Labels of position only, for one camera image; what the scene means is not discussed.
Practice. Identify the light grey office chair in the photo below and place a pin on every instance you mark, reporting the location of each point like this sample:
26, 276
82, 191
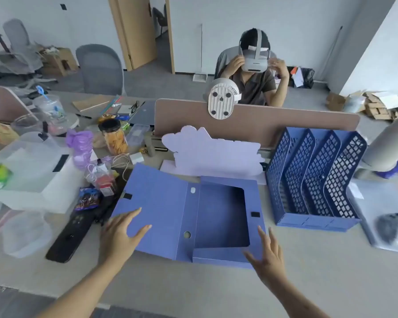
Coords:
18, 46

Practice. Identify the blue drink can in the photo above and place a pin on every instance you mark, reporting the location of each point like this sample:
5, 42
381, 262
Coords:
393, 168

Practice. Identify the long black pouch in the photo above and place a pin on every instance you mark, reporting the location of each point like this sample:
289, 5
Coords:
73, 233

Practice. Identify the person's right thumb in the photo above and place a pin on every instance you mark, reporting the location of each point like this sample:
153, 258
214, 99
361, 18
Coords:
252, 259

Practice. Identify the black-rimmed glasses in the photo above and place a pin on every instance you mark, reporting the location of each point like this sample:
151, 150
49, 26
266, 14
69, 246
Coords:
134, 106

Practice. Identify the dark shiny snack packet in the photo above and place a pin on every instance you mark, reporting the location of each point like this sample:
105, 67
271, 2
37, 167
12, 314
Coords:
88, 199

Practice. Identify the person's left thumb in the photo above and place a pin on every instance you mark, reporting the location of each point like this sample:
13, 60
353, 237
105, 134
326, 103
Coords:
140, 235

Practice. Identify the brown notebook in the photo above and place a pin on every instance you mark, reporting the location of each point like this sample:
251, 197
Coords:
91, 102

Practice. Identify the brown desk divider panel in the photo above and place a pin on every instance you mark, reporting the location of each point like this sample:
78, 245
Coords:
268, 122

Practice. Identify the open cardboard box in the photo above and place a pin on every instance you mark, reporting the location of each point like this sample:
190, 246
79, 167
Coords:
58, 61

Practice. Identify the blue perforated file rack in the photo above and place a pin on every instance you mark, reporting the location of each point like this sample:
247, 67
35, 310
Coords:
315, 182

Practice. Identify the crumpled clear plastic bag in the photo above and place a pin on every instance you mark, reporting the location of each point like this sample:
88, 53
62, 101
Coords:
26, 235

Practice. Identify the snack jar with black lid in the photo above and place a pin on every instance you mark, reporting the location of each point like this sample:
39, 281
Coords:
114, 139

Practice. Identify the pile of flattened cardboard boxes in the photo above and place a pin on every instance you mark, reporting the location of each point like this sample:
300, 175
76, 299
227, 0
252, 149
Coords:
374, 104

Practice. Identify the white cloud-shaped board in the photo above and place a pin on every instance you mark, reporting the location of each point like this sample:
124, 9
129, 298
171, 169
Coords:
215, 153

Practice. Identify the dark grey office chair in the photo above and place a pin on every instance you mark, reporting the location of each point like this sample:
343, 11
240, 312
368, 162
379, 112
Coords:
101, 71

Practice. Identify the person's right hand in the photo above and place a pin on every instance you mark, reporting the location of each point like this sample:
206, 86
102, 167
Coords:
272, 264

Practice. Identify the wooden door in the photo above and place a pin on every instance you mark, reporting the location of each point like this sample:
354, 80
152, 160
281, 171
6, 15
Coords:
136, 29

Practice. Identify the white paper slip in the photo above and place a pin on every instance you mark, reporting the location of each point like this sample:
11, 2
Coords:
355, 190

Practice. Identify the thin mop stick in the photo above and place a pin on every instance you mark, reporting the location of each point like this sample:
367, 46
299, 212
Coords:
331, 52

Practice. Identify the small red box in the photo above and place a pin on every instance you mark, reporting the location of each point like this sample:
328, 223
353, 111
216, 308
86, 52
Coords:
102, 182

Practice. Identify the clear round plastic container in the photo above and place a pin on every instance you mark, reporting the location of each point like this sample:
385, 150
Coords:
51, 107

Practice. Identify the open blue file box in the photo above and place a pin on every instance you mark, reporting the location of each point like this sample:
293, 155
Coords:
172, 201

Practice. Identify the black pen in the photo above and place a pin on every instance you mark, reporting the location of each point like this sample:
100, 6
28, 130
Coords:
83, 116

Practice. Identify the pink desk divider panel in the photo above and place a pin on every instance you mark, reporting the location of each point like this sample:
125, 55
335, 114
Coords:
5, 104

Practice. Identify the white power adapter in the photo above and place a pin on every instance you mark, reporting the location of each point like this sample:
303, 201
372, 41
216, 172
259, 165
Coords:
137, 158

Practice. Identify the grey laptop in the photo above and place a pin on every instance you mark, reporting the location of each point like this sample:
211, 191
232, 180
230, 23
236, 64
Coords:
144, 114

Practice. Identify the person's right forearm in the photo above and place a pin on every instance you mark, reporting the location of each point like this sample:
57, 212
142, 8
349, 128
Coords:
295, 301

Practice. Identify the orange snack bag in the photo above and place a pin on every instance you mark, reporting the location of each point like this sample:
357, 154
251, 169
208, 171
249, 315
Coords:
0, 130

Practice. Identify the person's right middle finger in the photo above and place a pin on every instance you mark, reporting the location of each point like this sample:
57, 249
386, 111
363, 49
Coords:
272, 238

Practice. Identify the large clear plastic box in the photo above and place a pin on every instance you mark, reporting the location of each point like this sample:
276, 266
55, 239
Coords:
33, 175

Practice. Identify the black bag with papers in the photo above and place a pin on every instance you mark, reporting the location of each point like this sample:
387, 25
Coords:
301, 77

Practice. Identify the person's left forearm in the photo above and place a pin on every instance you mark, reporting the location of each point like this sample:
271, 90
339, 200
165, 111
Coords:
86, 289

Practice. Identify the white desk fan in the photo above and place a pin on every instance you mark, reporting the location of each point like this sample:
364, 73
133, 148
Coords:
223, 99

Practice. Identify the person's left hand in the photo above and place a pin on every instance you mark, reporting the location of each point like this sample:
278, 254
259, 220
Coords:
116, 240

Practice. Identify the grey cylindrical cushion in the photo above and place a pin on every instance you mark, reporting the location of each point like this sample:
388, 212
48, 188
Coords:
389, 145

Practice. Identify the purple plastic bottle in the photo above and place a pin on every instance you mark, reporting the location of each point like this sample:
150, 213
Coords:
80, 147

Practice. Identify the small clear plastic box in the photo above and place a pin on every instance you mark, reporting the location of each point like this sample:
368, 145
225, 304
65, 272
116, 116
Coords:
137, 134

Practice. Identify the white VR headset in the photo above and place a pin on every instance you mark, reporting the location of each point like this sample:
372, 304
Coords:
254, 61

